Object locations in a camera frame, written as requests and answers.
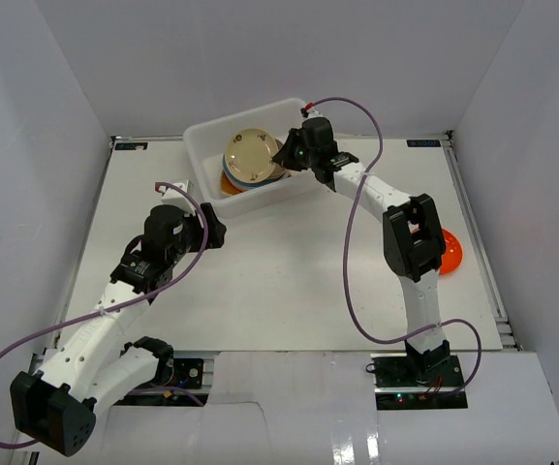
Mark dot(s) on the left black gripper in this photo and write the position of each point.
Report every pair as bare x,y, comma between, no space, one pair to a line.
211,226

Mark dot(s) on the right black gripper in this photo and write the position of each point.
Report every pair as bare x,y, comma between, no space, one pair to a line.
285,156

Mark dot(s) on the small floral cream plate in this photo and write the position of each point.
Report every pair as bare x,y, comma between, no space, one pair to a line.
252,142

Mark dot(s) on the woven bamboo fan tray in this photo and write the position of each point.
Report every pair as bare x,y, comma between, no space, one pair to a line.
226,186

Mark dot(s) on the blue round plate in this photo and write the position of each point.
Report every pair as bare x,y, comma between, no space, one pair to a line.
249,172

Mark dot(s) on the orange round plate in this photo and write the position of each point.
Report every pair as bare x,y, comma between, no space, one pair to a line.
453,256

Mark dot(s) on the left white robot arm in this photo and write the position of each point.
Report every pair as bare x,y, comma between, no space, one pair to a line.
59,404

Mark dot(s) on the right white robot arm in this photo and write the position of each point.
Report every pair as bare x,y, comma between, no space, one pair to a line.
412,238

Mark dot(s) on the white plastic bin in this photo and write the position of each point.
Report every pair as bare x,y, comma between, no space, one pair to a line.
206,143

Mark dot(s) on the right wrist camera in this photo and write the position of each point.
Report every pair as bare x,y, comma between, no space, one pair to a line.
308,111

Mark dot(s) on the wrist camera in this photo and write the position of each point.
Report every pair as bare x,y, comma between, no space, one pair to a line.
308,111
172,191

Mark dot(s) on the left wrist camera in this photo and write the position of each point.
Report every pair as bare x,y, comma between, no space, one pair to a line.
172,191

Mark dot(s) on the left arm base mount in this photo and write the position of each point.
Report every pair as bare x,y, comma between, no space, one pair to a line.
182,386

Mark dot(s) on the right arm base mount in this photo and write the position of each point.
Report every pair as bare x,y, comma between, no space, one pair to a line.
399,386

